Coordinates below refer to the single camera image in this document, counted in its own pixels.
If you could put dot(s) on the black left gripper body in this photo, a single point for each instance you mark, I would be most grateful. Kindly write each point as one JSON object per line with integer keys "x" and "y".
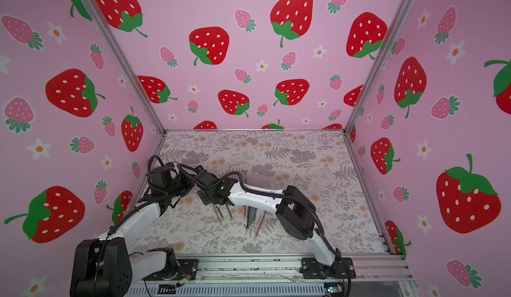
{"x": 178, "y": 187}

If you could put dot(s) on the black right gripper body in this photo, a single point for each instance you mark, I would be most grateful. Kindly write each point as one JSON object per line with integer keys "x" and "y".
{"x": 213, "y": 198}

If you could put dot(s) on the yellow pencil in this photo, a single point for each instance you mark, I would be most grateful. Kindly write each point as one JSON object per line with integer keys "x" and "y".
{"x": 217, "y": 213}

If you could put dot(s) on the dark blue striped pencil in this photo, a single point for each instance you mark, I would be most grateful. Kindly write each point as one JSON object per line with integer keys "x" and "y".
{"x": 220, "y": 211}

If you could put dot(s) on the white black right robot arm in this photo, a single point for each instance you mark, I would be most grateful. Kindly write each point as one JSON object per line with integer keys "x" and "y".
{"x": 294, "y": 211}

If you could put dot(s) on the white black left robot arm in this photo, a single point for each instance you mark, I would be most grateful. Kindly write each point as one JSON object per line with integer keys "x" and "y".
{"x": 127, "y": 233}

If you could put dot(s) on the bundle of capped pencils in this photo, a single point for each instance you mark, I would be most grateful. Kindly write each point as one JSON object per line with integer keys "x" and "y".
{"x": 253, "y": 219}

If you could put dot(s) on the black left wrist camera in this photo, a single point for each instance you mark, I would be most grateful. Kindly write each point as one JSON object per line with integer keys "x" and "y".
{"x": 162, "y": 177}

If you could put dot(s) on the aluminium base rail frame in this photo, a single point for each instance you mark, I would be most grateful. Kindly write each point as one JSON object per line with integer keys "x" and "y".
{"x": 245, "y": 268}

